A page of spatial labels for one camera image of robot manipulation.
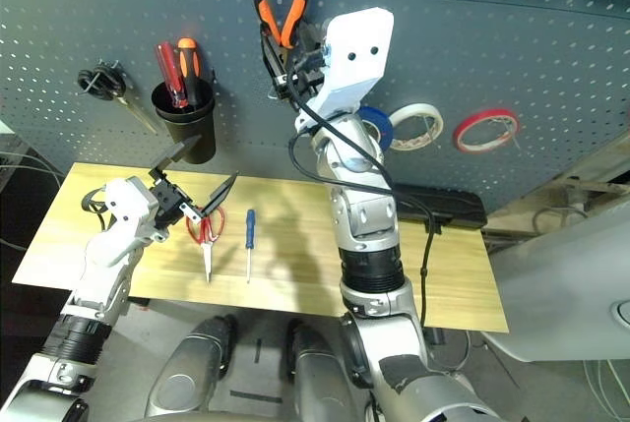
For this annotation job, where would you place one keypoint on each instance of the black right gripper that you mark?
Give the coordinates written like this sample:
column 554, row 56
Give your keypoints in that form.
column 310, row 82

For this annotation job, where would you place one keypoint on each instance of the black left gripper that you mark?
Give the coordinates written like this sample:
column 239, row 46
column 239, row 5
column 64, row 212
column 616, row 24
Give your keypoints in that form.
column 170, row 205

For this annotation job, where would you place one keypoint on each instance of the orange black needle-nose pliers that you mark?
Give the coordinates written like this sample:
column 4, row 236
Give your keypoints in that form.
column 268, row 9

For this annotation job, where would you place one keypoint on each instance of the small blue screwdriver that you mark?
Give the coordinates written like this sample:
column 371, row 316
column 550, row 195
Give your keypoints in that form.
column 250, row 230

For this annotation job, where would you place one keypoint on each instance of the blue tape roll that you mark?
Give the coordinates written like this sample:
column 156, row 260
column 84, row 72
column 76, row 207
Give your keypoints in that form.
column 381, row 122

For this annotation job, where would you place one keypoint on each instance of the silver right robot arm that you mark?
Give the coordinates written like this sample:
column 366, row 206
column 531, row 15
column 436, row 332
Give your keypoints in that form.
column 364, row 225

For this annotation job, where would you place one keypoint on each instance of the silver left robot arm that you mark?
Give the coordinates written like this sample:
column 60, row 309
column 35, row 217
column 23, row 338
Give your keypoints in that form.
column 98, row 294

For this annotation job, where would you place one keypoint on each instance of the dark grey metal pegboard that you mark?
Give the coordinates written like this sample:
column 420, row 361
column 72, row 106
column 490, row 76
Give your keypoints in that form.
column 467, row 23

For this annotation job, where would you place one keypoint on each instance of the black plastic cup holder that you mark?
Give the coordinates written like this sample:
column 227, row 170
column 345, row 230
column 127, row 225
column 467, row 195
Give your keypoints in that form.
column 197, row 117

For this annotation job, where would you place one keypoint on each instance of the white tape roll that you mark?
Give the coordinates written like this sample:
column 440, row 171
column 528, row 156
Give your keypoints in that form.
column 418, row 108

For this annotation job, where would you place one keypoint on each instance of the metal peg hook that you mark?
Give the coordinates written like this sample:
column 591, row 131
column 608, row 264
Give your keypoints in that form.
column 432, row 131
column 514, row 139

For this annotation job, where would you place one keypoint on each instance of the black side table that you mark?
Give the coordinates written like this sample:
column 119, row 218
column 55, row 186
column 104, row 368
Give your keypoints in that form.
column 19, row 225

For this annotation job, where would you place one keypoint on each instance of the silver left robot leg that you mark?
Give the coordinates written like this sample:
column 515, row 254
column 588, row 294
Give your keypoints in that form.
column 192, row 368

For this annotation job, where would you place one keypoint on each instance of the silver robot leg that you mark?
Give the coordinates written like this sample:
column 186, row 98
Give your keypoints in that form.
column 192, row 368
column 315, row 378

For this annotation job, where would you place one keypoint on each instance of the red tape roll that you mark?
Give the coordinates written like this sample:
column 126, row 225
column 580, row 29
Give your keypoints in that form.
column 482, row 116

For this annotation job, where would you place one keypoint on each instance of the black plastic tool case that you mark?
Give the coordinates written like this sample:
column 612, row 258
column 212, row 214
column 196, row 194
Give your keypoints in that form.
column 453, row 205

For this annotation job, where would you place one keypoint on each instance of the silver right robot leg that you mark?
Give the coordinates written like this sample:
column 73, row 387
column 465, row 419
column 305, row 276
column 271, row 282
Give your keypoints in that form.
column 315, row 378

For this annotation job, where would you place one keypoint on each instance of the large white plastic shell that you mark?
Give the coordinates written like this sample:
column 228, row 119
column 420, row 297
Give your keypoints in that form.
column 566, row 294

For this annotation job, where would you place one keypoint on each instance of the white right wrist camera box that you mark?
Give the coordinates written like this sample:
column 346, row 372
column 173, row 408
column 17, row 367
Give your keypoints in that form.
column 354, row 58

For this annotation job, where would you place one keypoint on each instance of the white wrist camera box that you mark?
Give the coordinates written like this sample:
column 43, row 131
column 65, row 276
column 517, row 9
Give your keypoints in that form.
column 354, row 58
column 130, row 200

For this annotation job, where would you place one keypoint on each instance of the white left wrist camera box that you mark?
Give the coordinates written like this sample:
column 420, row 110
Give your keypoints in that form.
column 130, row 200

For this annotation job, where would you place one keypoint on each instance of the beige wooden frame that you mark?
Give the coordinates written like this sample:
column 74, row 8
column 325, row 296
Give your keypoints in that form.
column 600, row 166

